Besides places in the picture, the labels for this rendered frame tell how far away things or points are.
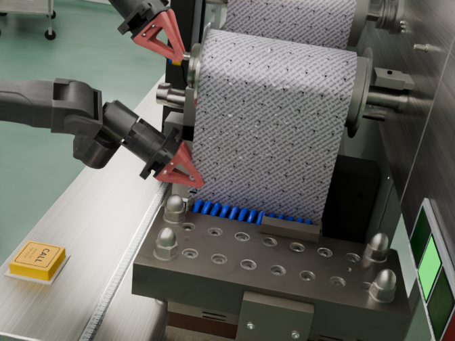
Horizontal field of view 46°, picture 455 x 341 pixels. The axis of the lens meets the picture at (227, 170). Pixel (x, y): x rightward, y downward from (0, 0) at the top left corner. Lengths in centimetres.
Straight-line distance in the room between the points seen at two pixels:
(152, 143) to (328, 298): 37
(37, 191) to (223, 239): 217
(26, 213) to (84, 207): 164
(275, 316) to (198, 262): 13
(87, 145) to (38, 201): 194
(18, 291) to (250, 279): 39
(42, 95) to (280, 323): 49
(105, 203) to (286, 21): 52
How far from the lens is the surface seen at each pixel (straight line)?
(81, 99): 87
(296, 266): 83
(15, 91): 87
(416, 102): 85
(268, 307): 77
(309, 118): 85
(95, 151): 93
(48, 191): 294
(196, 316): 85
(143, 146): 89
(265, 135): 87
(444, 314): 57
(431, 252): 63
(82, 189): 121
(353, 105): 86
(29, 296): 95
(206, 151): 90
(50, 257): 98
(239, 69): 84
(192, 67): 88
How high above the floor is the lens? 153
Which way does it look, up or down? 28 degrees down
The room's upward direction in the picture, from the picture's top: 8 degrees clockwise
